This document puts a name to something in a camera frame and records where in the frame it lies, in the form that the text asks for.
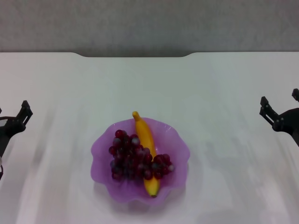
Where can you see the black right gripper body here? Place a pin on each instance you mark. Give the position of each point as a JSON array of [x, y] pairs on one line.
[[289, 121]]

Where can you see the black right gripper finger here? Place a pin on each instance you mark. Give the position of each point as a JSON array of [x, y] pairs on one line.
[[296, 94], [268, 113]]

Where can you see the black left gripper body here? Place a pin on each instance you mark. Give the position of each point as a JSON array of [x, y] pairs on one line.
[[7, 133]]

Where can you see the red grape bunch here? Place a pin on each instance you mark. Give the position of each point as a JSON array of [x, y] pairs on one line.
[[130, 158]]

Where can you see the yellow banana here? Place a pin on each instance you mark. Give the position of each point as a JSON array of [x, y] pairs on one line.
[[144, 133]]

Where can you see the purple wavy plastic bowl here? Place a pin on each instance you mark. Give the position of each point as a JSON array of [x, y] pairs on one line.
[[172, 149]]

